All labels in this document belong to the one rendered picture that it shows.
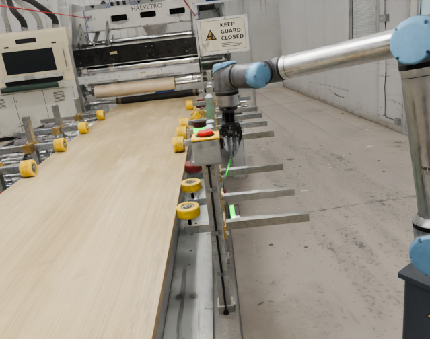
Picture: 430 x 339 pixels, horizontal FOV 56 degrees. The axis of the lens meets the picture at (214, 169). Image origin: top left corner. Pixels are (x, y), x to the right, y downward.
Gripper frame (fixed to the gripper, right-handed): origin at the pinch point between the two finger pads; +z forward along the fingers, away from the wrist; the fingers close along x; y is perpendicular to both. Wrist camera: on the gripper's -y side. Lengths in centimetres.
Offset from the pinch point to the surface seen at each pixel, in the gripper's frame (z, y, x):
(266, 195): 17.0, 7.6, 11.8
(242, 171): 14.1, -17.4, 4.1
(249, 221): 15.7, 32.6, 2.4
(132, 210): 8.6, 28.6, -38.0
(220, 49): -33, -241, 5
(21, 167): 3, -25, -101
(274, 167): 14.2, -17.4, 19.1
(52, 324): 9, 87, -45
